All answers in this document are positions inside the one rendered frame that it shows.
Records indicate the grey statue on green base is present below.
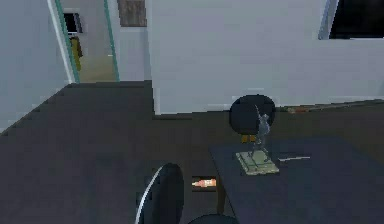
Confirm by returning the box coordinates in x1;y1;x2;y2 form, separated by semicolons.
235;104;280;176

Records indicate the teal-framed doorway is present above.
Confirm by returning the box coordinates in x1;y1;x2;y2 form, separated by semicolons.
47;0;121;84

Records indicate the brown framed picture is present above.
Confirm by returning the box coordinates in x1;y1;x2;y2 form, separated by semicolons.
117;0;148;28

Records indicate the dark blue table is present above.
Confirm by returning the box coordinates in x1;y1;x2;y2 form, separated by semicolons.
209;135;384;224

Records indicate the small dark window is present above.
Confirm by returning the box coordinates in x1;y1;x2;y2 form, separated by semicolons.
63;12;84;35

